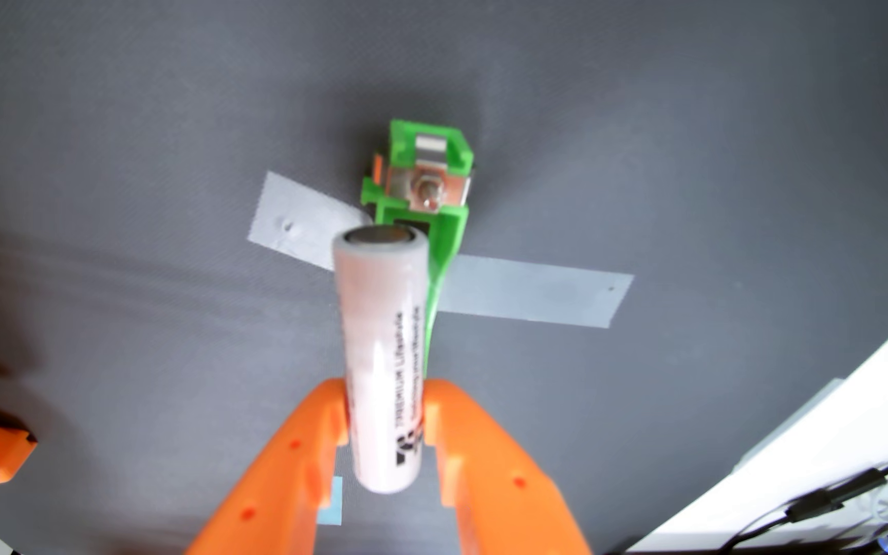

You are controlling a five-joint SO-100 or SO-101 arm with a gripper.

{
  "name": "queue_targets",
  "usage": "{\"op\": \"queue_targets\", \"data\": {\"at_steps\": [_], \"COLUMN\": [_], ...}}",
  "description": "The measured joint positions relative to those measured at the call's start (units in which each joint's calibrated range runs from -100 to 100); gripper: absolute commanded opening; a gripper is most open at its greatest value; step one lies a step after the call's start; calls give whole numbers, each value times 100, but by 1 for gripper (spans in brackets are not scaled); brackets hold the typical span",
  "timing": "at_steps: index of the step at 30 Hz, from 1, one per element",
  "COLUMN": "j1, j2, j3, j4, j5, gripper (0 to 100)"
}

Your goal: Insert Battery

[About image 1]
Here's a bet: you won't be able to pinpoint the black cable with connector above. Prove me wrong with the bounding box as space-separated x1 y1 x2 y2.
721 455 888 555

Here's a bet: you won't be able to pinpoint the green battery holder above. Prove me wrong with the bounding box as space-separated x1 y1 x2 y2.
359 118 476 382

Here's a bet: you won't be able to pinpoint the white cylindrical battery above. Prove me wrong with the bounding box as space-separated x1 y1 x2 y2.
332 224 431 494

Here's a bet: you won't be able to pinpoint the blue tape piece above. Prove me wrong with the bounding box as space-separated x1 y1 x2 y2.
317 475 344 527

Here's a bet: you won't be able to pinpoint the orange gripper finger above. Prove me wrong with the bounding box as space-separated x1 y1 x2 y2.
422 379 591 555
186 378 350 555

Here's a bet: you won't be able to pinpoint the grey fabric mat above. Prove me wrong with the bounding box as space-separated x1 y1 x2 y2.
0 0 888 555

